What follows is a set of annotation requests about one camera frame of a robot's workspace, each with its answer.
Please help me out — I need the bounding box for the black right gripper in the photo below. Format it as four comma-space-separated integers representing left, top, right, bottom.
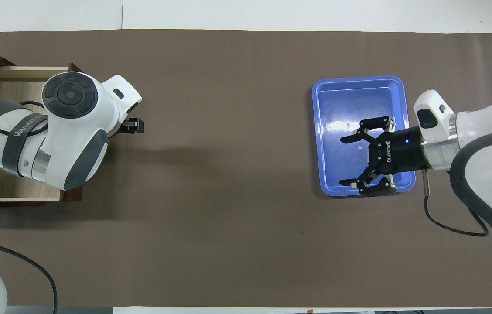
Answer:
339, 116, 431, 195

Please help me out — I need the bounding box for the wooden drawer with white handle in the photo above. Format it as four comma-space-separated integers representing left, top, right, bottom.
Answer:
0, 63, 90, 204

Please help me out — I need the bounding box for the blue plastic tray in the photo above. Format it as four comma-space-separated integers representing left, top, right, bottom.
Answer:
311, 75, 417, 198

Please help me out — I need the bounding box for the brown table mat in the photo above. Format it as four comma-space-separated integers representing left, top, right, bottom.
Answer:
0, 29, 492, 308

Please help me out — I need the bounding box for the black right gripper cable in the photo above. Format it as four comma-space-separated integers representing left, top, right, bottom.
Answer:
422, 169, 490, 238

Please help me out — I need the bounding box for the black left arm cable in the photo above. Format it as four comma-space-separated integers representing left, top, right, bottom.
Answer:
0, 100, 58, 314

